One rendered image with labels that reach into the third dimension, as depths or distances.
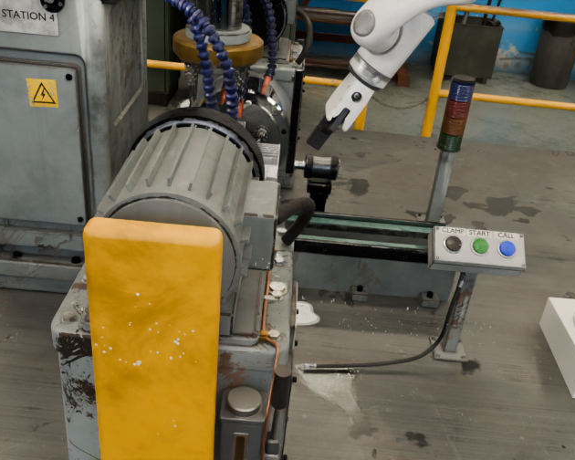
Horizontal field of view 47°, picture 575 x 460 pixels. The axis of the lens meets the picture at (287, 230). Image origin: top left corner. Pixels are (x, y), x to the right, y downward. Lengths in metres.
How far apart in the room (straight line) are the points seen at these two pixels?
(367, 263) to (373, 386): 0.32
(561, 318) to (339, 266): 0.48
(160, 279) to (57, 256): 0.84
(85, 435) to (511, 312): 1.01
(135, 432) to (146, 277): 0.21
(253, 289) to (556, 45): 5.79
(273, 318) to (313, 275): 0.68
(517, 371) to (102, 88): 0.97
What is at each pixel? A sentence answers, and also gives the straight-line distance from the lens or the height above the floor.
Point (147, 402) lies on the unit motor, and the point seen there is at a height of 1.14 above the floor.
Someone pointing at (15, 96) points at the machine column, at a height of 1.24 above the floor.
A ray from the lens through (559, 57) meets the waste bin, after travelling 6.52.
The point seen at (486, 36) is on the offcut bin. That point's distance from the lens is 6.22.
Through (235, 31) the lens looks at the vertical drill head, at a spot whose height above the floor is 1.36.
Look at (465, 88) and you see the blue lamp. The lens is 1.71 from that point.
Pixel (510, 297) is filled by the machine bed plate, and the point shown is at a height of 0.80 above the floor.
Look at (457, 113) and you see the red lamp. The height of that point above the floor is 1.13.
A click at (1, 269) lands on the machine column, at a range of 1.50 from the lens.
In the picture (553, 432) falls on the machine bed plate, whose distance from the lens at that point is 1.33.
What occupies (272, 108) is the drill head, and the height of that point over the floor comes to 1.12.
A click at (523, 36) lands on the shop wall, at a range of 6.82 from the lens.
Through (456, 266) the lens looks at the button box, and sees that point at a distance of 1.26.
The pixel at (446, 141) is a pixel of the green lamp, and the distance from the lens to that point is 1.75.
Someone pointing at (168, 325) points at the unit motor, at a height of 1.25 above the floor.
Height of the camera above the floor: 1.66
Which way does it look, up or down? 30 degrees down
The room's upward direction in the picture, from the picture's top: 6 degrees clockwise
